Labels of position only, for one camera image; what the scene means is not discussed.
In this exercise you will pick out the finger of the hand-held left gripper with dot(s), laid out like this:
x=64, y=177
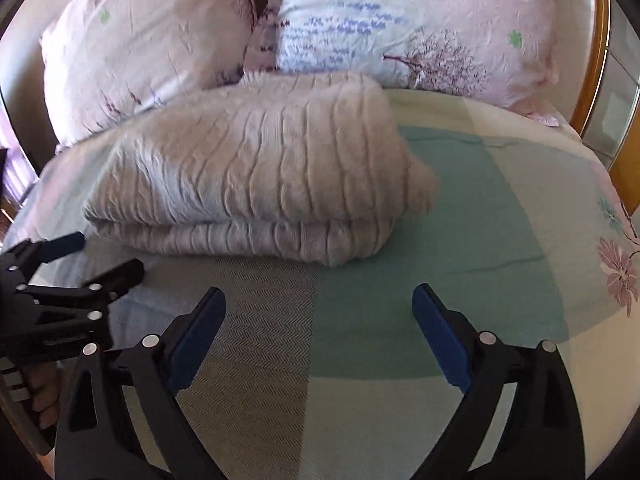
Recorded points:
x=65, y=246
x=120, y=275

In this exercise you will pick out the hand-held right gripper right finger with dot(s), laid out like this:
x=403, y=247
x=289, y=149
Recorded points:
x=440, y=335

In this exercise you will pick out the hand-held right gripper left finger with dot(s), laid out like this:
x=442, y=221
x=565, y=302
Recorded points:
x=196, y=340

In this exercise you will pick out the person's left hand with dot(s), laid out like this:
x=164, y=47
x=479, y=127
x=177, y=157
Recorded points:
x=46, y=395

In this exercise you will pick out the pink floral bed sheet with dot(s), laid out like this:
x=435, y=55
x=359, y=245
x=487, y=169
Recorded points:
x=617, y=240

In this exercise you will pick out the pink pillow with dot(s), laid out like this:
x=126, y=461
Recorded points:
x=145, y=45

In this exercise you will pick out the floral tree print pillow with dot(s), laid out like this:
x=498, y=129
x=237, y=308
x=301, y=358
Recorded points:
x=410, y=25

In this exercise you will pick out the wooden headboard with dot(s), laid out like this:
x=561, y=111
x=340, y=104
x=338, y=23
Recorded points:
x=597, y=60

